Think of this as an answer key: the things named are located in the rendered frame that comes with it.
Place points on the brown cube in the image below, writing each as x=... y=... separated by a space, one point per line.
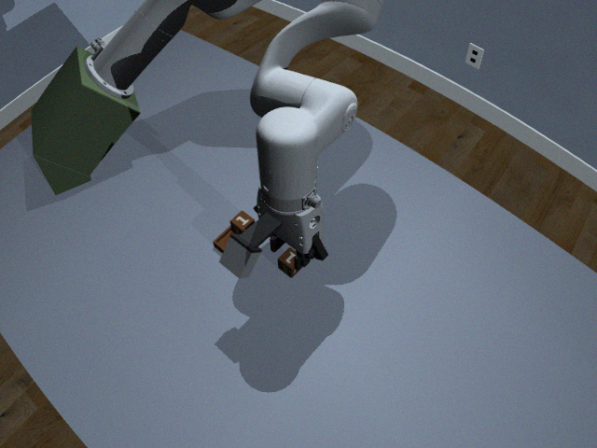
x=241 y=222
x=286 y=262

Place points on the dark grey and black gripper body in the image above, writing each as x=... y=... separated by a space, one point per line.
x=298 y=228

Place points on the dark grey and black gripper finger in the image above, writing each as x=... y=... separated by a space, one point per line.
x=317 y=251
x=276 y=242

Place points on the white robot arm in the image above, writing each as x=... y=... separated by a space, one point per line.
x=289 y=139

